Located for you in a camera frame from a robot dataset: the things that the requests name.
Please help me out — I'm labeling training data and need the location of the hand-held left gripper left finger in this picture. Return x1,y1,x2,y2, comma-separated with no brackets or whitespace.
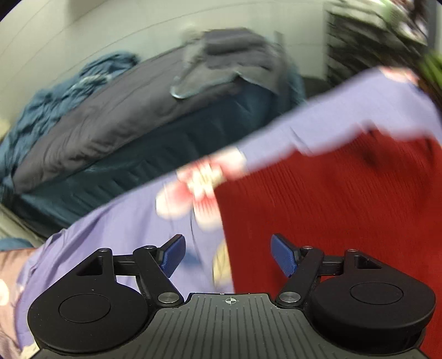
74,234,187,307

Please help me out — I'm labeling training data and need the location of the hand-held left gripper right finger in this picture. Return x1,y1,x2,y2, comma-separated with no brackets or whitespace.
271,234,384,308

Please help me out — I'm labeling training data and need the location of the red knitted scarf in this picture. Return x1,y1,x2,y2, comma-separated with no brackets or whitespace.
214,129,442,299

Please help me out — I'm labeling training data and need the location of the purple floral bedsheet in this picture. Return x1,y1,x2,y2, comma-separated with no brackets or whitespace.
14,65,442,359

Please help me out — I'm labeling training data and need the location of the dark blue mattress cover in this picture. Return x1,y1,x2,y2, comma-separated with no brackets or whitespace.
0,65,308,239

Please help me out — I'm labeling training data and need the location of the grey blanket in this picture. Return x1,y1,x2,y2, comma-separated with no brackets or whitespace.
10,45,249,194

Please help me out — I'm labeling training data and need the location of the pink dotted cloth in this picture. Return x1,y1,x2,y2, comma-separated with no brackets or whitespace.
0,247,38,359

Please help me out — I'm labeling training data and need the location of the blue quilt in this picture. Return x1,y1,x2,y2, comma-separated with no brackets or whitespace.
0,52,139,183

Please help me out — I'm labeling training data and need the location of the grey towel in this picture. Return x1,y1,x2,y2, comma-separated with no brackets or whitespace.
169,28,289,101

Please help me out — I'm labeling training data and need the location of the green towel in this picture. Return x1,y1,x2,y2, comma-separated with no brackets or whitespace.
418,48,442,91

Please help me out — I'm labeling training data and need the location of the black wire rack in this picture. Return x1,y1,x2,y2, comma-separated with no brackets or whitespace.
325,0,430,85

